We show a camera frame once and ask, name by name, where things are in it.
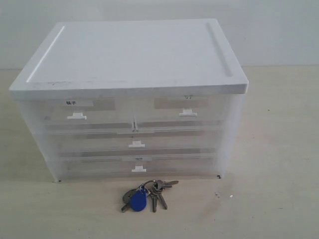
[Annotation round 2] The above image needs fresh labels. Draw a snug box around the key bunch with blue fob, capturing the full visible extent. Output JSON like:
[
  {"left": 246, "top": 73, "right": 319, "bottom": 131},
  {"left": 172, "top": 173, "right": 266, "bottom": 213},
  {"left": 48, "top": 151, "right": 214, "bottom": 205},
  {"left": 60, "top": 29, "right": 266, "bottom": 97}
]
[{"left": 121, "top": 180, "right": 179, "bottom": 213}]

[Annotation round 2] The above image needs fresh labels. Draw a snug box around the white translucent drawer cabinet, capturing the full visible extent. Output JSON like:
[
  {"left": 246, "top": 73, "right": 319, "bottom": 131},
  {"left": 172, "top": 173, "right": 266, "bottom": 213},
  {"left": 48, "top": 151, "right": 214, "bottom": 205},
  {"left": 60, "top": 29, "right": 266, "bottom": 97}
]
[{"left": 9, "top": 19, "right": 249, "bottom": 182}]

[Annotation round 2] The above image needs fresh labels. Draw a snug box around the wide clear drawer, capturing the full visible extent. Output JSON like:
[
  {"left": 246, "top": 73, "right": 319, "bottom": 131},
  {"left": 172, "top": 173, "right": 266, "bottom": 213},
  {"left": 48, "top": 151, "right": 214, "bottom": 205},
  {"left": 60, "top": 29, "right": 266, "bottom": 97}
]
[
  {"left": 53, "top": 130, "right": 223, "bottom": 157},
  {"left": 54, "top": 154, "right": 226, "bottom": 180}
]

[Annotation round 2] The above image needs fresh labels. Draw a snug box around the top right clear drawer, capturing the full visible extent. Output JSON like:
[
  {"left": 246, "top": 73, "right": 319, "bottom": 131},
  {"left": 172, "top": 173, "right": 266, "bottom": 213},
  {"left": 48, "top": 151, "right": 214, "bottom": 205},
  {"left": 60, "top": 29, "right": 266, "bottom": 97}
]
[{"left": 135, "top": 95, "right": 230, "bottom": 130}]

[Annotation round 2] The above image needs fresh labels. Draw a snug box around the top left clear drawer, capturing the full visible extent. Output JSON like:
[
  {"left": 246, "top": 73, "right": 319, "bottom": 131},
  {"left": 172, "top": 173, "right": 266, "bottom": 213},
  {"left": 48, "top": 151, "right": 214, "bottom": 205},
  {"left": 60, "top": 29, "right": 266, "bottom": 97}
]
[{"left": 41, "top": 98, "right": 135, "bottom": 132}]

